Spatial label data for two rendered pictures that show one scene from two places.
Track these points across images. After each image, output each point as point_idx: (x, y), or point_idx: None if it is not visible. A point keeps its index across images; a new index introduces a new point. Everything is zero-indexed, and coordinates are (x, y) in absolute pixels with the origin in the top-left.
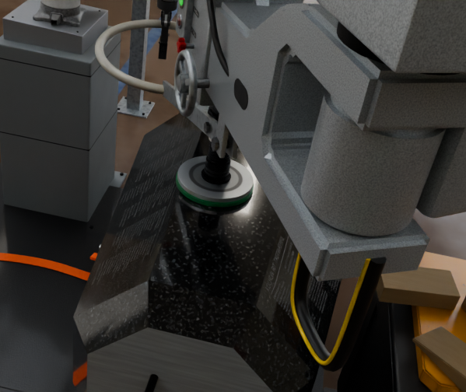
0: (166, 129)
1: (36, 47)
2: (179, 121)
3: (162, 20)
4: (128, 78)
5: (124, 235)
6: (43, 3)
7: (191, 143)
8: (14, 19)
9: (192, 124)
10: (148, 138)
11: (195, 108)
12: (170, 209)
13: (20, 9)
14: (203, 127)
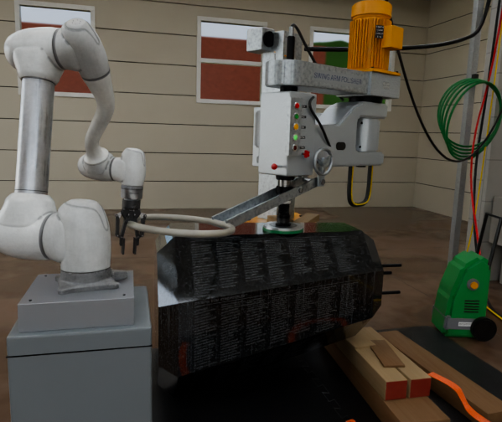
0: (195, 275)
1: (137, 307)
2: (195, 263)
3: (146, 214)
4: (234, 227)
5: (322, 262)
6: (106, 268)
7: (246, 239)
8: (128, 293)
9: (215, 246)
10: (191, 294)
11: (283, 194)
12: (313, 234)
13: (93, 297)
14: (294, 195)
